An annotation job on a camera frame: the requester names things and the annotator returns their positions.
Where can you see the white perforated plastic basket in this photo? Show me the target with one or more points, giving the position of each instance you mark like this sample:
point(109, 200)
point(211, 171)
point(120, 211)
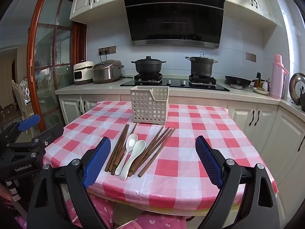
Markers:
point(149, 105)

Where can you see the silver rice cooker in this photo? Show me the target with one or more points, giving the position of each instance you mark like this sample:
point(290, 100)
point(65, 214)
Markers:
point(107, 72)

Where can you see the white base cabinets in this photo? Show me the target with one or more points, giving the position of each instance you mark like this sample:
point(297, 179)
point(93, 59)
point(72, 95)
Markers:
point(240, 119)

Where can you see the wooden framed glass door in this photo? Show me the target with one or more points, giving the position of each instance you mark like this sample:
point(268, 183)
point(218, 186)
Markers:
point(32, 52)

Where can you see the small white jar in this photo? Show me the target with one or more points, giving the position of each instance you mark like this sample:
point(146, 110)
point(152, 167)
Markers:
point(265, 85)

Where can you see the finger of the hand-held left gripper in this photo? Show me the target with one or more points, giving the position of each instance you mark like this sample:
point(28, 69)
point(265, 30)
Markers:
point(29, 122)
point(52, 134)

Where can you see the white ornate chair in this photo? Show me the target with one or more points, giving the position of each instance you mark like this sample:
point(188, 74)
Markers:
point(22, 95)

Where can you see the pile of wooden chopsticks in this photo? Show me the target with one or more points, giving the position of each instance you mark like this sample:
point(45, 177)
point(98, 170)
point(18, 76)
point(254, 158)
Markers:
point(118, 148)

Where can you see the white stone countertop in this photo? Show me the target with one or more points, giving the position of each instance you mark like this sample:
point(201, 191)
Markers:
point(107, 88)

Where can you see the black casserole pot with lid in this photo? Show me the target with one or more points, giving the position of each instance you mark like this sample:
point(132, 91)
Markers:
point(148, 66)

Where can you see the black glass gas hob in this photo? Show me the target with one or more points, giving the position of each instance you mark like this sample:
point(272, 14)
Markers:
point(176, 83)

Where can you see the wall switch plate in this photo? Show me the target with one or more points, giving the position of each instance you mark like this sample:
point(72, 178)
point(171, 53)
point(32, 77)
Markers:
point(251, 56)

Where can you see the small plate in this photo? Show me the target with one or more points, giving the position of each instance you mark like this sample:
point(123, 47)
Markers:
point(261, 91)

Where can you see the tall black stock pot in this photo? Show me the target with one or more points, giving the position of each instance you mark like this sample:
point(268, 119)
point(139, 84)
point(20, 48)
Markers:
point(201, 66)

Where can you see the red white checkered tablecloth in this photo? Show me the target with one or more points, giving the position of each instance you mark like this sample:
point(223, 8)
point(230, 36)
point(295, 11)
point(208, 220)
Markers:
point(190, 148)

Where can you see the white ceramic spoon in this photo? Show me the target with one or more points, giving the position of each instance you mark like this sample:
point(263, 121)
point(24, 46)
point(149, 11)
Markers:
point(131, 140)
point(139, 146)

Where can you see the person's left hand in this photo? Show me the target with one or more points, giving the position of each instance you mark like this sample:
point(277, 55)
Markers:
point(4, 193)

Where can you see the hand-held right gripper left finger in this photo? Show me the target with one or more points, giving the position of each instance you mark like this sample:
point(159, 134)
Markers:
point(96, 164)

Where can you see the brown sauce bottle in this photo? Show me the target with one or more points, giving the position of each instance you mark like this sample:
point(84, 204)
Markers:
point(257, 81)

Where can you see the wall socket panel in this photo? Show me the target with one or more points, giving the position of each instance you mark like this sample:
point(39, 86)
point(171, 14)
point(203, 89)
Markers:
point(110, 50)

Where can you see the small white cooker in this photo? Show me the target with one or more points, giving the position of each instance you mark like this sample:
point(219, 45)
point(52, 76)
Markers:
point(82, 74)

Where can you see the black wok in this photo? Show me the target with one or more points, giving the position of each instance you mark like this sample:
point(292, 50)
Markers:
point(238, 80)

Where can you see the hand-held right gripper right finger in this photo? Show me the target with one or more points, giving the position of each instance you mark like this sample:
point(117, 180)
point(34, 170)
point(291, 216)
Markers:
point(209, 164)

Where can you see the pink thermos bottle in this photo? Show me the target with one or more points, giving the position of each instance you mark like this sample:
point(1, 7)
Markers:
point(277, 78)

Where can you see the round pot lid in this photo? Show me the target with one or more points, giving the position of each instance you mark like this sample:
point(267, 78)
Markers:
point(296, 85)

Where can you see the black range hood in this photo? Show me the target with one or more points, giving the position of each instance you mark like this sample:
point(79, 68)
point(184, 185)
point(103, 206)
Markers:
point(174, 19)

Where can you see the white wall cabinet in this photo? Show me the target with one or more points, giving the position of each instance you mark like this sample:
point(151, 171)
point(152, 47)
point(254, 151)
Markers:
point(247, 2)
point(95, 0)

